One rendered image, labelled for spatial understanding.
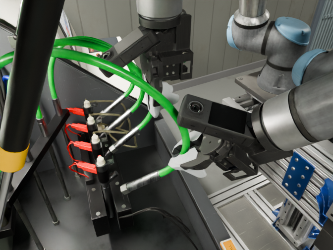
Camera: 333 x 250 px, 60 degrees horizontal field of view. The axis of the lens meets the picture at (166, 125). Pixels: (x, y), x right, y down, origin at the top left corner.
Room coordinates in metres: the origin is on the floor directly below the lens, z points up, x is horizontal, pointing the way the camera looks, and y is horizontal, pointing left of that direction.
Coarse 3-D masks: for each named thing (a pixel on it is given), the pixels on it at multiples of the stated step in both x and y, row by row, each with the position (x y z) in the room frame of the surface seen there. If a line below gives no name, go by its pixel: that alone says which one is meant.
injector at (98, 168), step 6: (96, 162) 0.46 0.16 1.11; (96, 168) 0.45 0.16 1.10; (102, 168) 0.45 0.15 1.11; (108, 168) 0.46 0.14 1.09; (102, 174) 0.45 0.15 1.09; (108, 174) 0.46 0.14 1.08; (114, 174) 0.47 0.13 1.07; (102, 180) 0.45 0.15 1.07; (108, 180) 0.45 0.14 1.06; (102, 186) 0.46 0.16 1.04; (108, 186) 0.46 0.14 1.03; (108, 192) 0.45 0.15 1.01; (108, 198) 0.45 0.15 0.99; (108, 204) 0.45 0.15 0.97; (108, 210) 0.45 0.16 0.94
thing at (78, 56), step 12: (60, 48) 0.38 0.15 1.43; (0, 60) 0.38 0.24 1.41; (12, 60) 0.38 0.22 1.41; (84, 60) 0.38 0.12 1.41; (96, 60) 0.38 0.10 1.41; (120, 72) 0.37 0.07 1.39; (144, 84) 0.37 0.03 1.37; (156, 96) 0.37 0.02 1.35; (168, 108) 0.37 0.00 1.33; (180, 132) 0.37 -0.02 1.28; (168, 168) 0.37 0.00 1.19
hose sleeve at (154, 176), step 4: (152, 172) 0.38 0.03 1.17; (156, 172) 0.38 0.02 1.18; (144, 176) 0.38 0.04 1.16; (148, 176) 0.38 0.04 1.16; (152, 176) 0.37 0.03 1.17; (156, 176) 0.37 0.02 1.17; (136, 180) 0.38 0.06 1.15; (140, 180) 0.38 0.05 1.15; (144, 180) 0.37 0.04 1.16; (148, 180) 0.37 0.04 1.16; (152, 180) 0.37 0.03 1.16; (156, 180) 0.37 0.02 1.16; (128, 184) 0.38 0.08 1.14; (132, 184) 0.38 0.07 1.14; (136, 184) 0.37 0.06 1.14; (140, 184) 0.37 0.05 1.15; (144, 184) 0.37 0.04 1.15; (128, 188) 0.37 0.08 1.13; (132, 188) 0.37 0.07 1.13; (136, 188) 0.37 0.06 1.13
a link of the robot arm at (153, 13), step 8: (136, 0) 0.48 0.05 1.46; (144, 0) 0.46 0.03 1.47; (152, 0) 0.45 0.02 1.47; (160, 0) 0.45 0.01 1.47; (168, 0) 0.46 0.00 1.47; (176, 0) 0.47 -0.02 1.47; (144, 8) 0.46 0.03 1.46; (152, 8) 0.45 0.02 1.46; (160, 8) 0.45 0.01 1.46; (168, 8) 0.46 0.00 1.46; (176, 8) 0.47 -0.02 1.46; (144, 16) 0.46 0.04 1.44; (152, 16) 0.45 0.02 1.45; (160, 16) 0.45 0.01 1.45; (168, 16) 0.46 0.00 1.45; (176, 16) 0.48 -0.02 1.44
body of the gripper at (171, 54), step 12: (144, 24) 0.47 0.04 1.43; (156, 24) 0.46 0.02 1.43; (168, 24) 0.46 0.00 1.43; (180, 24) 0.48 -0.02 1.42; (168, 36) 0.48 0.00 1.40; (180, 36) 0.48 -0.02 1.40; (156, 48) 0.47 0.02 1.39; (168, 48) 0.48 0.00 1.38; (180, 48) 0.49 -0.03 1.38; (144, 60) 0.48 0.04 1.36; (156, 60) 0.46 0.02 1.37; (168, 60) 0.46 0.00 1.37; (180, 60) 0.47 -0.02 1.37; (192, 60) 0.47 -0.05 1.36; (144, 72) 0.49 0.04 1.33; (168, 72) 0.47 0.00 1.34; (180, 72) 0.47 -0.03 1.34
